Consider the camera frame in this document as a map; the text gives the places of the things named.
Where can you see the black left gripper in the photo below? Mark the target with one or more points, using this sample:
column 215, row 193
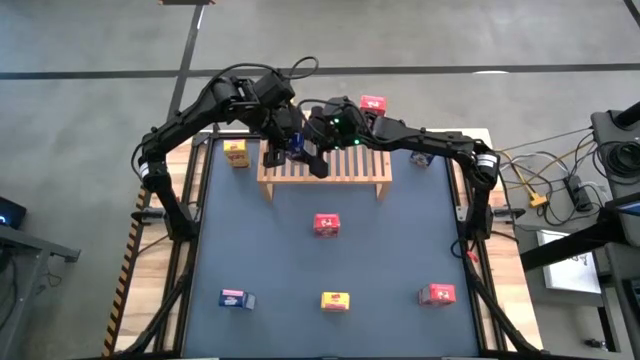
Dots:
column 280, row 127

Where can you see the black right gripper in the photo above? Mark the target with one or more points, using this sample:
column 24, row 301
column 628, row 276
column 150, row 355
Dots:
column 332, row 127

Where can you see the yellow Corn Pops cereal box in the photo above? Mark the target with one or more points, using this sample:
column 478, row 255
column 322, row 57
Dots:
column 236, row 154
column 335, row 301

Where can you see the red Froot Loops cereal box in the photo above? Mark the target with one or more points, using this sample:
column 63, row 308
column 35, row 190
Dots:
column 373, row 105
column 326, row 225
column 437, row 295

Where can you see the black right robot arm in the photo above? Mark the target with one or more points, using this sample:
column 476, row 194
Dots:
column 430, row 142

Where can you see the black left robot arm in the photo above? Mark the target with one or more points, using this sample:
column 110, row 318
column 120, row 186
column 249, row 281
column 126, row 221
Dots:
column 190, row 116

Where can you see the wooden slatted shelf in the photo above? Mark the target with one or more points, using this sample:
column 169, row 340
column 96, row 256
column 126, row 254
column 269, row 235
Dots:
column 360, row 170

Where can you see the red connector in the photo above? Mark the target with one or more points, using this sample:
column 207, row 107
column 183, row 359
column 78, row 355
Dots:
column 471, row 256

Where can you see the yellow plug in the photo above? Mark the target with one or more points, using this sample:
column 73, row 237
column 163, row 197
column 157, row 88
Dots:
column 538, row 201

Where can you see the black power strip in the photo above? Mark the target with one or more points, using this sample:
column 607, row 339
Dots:
column 577, row 192

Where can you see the black stand beam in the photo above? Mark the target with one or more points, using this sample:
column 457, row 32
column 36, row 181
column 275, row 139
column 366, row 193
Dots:
column 575, row 243

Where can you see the black monitor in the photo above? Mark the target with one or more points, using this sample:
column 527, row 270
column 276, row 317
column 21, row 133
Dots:
column 10, row 212

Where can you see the grey metal desk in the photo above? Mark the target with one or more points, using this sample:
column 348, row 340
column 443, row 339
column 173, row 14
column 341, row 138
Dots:
column 20, row 250

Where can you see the white board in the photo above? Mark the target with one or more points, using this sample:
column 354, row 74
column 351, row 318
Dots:
column 570, row 272

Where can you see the grey equipment cart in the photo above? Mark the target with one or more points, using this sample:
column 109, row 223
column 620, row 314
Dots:
column 607, row 130

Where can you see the small black floor object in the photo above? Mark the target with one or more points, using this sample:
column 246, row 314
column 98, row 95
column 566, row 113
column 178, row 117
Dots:
column 594, row 344

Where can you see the dark grey cabinet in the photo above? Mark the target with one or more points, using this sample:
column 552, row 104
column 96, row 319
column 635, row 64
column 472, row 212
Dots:
column 620, row 300

